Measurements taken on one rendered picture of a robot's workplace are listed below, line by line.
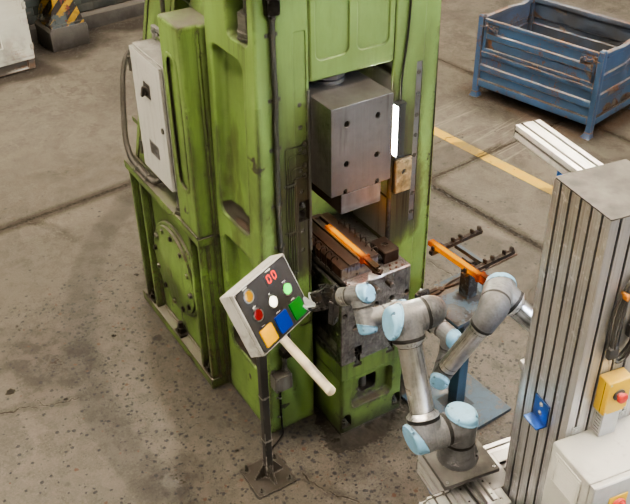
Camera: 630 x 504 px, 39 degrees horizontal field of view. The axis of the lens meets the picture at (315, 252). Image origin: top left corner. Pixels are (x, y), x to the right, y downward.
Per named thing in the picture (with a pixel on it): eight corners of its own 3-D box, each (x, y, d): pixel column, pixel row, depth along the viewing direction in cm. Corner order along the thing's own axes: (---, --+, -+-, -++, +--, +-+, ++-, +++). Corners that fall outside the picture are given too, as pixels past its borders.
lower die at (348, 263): (377, 267, 402) (378, 252, 397) (340, 281, 393) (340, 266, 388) (328, 225, 431) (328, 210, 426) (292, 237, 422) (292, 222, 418)
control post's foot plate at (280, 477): (299, 481, 417) (299, 468, 412) (258, 501, 408) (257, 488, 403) (276, 451, 433) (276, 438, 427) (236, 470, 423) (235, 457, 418)
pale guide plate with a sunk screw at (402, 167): (410, 189, 406) (412, 156, 396) (394, 194, 402) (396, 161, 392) (408, 187, 407) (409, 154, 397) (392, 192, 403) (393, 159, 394)
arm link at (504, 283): (578, 391, 337) (472, 302, 331) (582, 366, 349) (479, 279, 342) (602, 376, 330) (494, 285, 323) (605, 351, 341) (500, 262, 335)
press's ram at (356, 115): (406, 173, 382) (411, 87, 359) (331, 198, 365) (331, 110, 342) (352, 135, 411) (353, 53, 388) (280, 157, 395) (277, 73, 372)
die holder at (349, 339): (406, 338, 429) (411, 264, 404) (341, 367, 413) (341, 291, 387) (343, 280, 468) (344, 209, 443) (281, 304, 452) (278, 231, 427)
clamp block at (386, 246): (399, 259, 407) (399, 247, 403) (384, 265, 403) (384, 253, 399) (384, 246, 415) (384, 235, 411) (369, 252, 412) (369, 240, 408)
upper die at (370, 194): (380, 201, 381) (380, 181, 376) (341, 214, 373) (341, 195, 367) (327, 161, 411) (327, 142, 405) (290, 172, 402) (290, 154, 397)
